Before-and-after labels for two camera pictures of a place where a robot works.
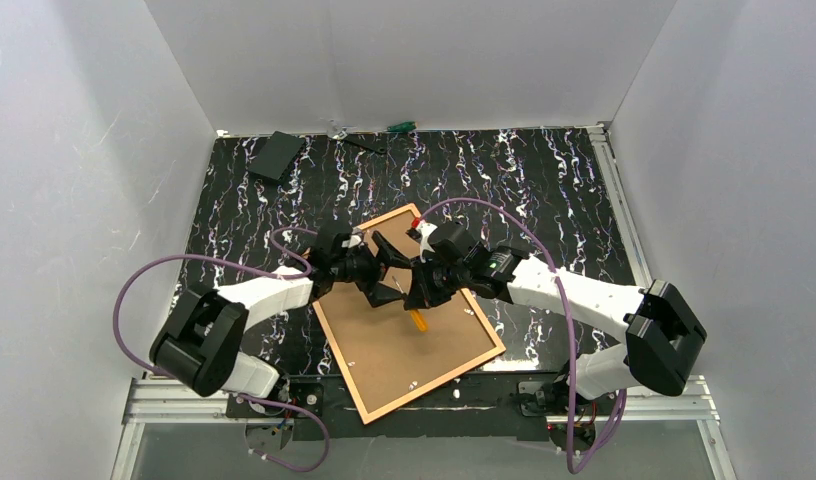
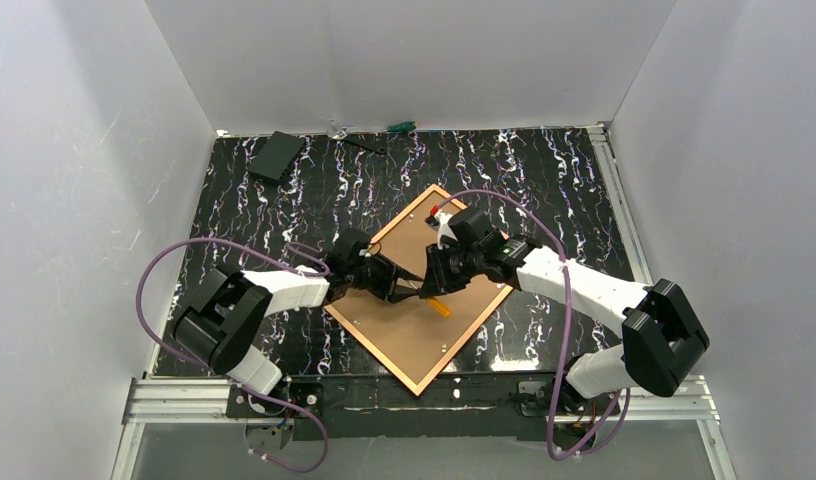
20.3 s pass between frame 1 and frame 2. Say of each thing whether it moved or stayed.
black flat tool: stayed
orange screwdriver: moved
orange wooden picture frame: moved
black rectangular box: stayed
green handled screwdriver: stayed
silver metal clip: stayed
